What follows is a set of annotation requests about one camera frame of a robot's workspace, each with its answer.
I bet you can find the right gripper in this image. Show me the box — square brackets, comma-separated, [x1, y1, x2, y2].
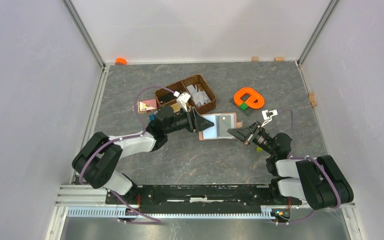
[227, 120, 275, 156]

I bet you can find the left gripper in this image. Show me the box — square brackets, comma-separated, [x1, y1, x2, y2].
[164, 105, 214, 134]

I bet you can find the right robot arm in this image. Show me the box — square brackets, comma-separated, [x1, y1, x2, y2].
[227, 121, 354, 210]

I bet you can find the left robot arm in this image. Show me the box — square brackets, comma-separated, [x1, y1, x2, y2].
[72, 106, 214, 204]

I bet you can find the silver cards pile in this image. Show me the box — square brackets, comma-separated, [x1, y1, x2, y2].
[186, 84, 211, 107]

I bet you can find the brown wicker basket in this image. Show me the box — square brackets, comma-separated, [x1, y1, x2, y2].
[155, 74, 217, 115]

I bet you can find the green toy brick plate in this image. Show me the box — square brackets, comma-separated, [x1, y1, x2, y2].
[229, 98, 256, 117]

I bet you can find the wooden block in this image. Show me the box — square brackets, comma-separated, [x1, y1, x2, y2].
[251, 56, 259, 62]
[274, 56, 285, 62]

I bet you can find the curved wooden piece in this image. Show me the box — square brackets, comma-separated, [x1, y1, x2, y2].
[308, 92, 318, 108]

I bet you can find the orange cap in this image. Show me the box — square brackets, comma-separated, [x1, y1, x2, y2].
[114, 57, 127, 65]

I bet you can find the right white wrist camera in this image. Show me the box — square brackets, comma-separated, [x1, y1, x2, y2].
[261, 109, 278, 127]

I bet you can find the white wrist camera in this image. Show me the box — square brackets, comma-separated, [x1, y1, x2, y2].
[261, 109, 278, 127]
[173, 91, 191, 112]

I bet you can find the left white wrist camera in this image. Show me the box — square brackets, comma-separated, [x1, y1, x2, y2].
[173, 91, 191, 112]

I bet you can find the orange plastic ring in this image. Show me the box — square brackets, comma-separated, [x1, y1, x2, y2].
[233, 87, 266, 110]

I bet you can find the white comb cable duct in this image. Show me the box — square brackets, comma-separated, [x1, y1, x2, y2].
[66, 206, 275, 220]

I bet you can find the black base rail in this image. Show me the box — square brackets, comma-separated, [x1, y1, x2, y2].
[122, 184, 302, 214]

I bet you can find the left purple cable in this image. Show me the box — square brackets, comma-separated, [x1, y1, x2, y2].
[78, 86, 181, 225]

